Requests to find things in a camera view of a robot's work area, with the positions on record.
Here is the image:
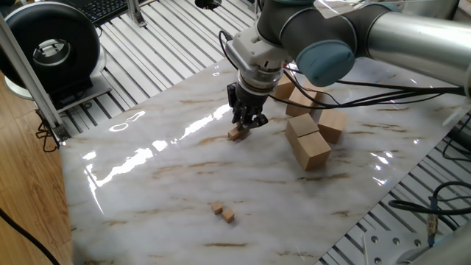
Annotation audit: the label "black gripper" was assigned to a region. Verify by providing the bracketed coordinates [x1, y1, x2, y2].
[226, 82, 272, 131]

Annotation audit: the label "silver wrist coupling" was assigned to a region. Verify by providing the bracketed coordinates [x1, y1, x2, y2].
[237, 64, 285, 97]

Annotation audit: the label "large wooden cube block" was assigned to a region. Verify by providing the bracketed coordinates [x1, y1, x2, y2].
[284, 113, 320, 148]
[317, 108, 348, 145]
[303, 81, 325, 107]
[274, 75, 297, 101]
[285, 86, 317, 118]
[292, 131, 333, 172]

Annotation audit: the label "glossy marble pattern mat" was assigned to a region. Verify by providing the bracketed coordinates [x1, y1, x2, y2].
[58, 0, 471, 265]

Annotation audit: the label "black computer keyboard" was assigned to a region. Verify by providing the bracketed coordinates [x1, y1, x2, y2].
[71, 0, 148, 27]

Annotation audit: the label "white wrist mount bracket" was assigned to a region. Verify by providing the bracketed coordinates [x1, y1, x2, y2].
[224, 25, 294, 77]

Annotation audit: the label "black gripper cable bundle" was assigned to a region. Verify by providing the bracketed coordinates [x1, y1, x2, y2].
[218, 29, 467, 111]

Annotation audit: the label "grey device base plate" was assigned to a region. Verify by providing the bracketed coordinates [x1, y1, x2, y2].
[54, 73, 113, 113]

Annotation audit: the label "short aluminium post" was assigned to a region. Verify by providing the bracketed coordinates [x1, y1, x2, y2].
[127, 0, 148, 27]

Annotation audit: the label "black round ring device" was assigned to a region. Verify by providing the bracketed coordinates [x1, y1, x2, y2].
[0, 1, 107, 101]

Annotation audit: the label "thick black cable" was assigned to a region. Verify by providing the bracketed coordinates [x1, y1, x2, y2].
[388, 181, 471, 218]

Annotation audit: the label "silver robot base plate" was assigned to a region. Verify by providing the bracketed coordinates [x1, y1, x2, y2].
[362, 230, 431, 265]

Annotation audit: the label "thin black cable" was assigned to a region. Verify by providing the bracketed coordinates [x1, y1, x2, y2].
[441, 113, 471, 163]

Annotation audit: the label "thin black wire loops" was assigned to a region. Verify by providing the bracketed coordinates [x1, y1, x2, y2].
[35, 110, 60, 152]

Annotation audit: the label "metal cable connector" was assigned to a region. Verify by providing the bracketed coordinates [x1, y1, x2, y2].
[426, 213, 439, 248]

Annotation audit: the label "aluminium frame post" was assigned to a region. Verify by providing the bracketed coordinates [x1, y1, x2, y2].
[0, 14, 71, 144]

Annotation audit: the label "black floor cable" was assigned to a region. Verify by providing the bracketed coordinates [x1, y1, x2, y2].
[0, 208, 62, 265]

